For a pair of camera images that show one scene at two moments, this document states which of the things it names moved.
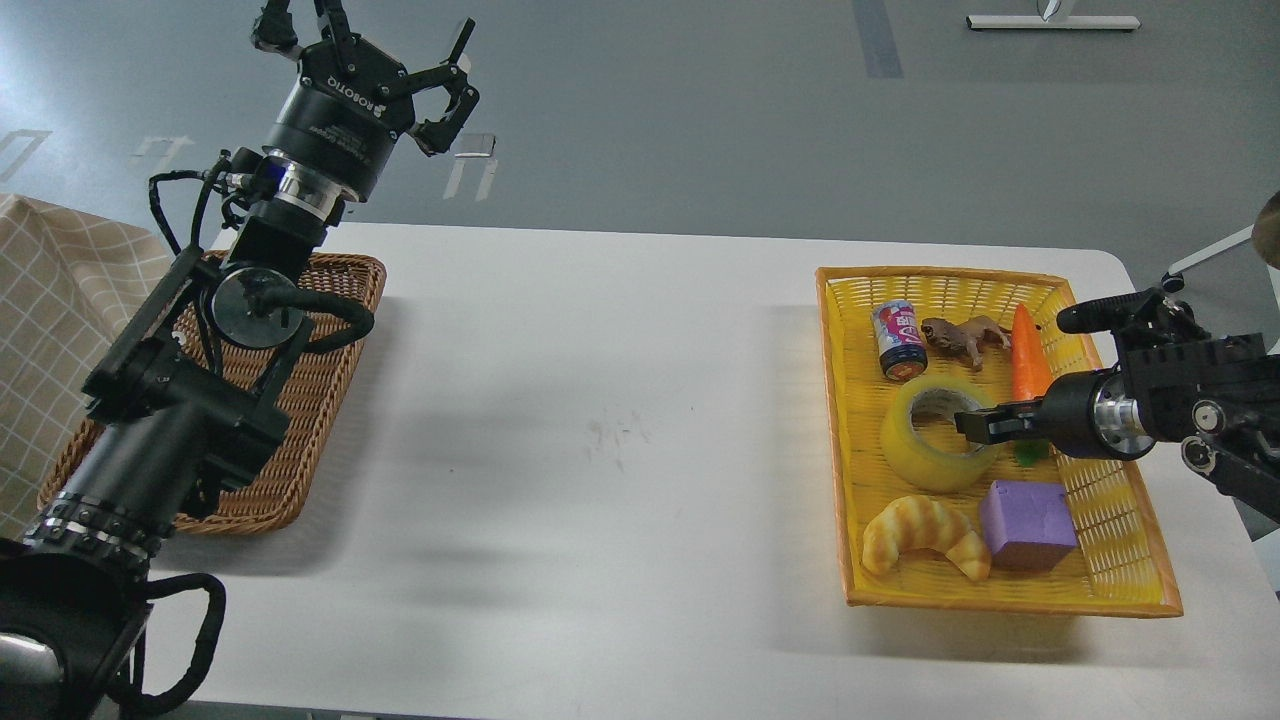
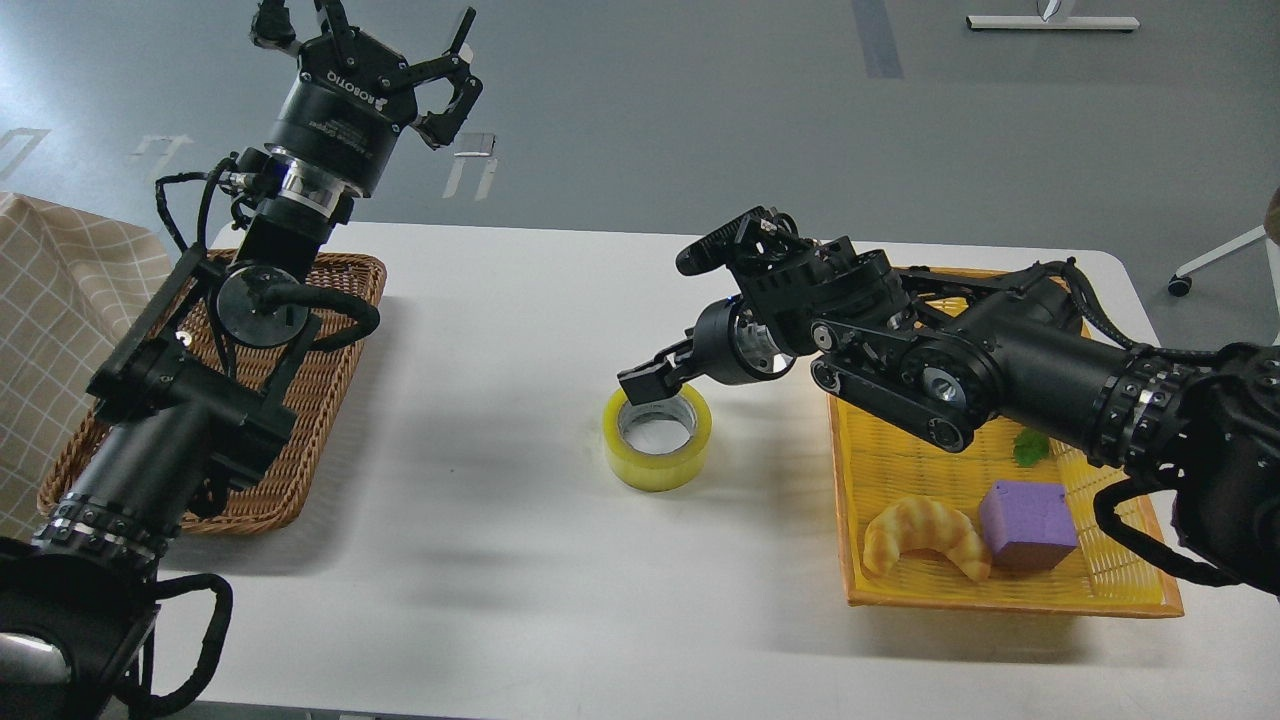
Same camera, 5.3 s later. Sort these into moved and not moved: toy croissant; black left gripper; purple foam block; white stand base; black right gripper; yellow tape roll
Moved: black right gripper; yellow tape roll
Not moved: toy croissant; white stand base; black left gripper; purple foam block
